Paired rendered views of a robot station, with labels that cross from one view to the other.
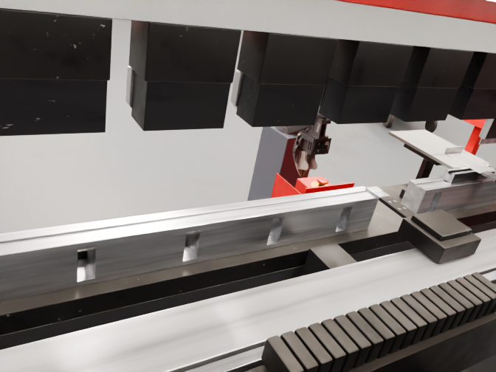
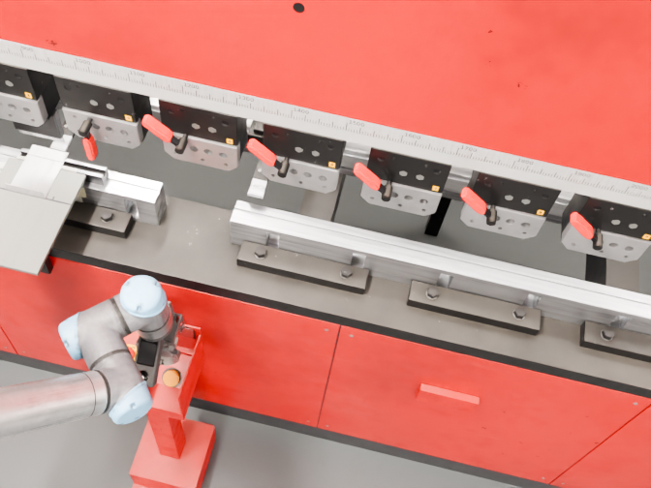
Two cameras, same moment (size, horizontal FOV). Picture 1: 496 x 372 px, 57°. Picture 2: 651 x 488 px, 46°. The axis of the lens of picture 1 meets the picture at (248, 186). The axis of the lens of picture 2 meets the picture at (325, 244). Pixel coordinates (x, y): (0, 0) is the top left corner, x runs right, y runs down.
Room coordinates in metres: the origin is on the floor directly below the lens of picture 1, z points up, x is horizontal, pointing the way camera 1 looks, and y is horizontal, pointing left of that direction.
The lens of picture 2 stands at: (1.64, 0.47, 2.41)
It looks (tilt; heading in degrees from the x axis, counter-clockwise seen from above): 58 degrees down; 220
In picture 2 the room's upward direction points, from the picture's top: 9 degrees clockwise
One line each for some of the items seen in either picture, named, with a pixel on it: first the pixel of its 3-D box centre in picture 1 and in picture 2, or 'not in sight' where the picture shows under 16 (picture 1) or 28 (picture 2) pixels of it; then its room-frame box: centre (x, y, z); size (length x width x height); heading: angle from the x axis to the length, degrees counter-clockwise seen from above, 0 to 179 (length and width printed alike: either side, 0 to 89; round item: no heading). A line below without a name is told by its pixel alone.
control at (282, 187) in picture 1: (309, 197); (149, 365); (1.37, -0.21, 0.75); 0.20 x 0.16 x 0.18; 125
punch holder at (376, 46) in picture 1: (361, 78); (305, 144); (0.96, -0.18, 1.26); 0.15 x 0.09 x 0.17; 125
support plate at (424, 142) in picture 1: (437, 147); (22, 214); (1.41, -0.57, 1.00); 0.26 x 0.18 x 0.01; 35
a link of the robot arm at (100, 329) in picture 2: not in sight; (97, 336); (1.47, -0.16, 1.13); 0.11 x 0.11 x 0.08; 78
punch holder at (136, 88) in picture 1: (181, 72); (509, 191); (0.73, 0.14, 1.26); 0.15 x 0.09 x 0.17; 125
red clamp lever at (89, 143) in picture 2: not in sight; (89, 139); (1.26, -0.49, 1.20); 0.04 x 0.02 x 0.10; 35
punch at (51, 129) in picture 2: (496, 128); (37, 122); (1.29, -0.65, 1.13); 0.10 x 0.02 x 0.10; 125
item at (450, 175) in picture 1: (469, 173); (63, 167); (1.28, -0.63, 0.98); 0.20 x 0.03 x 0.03; 125
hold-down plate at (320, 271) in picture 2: not in sight; (302, 267); (0.99, -0.13, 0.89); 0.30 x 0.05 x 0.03; 125
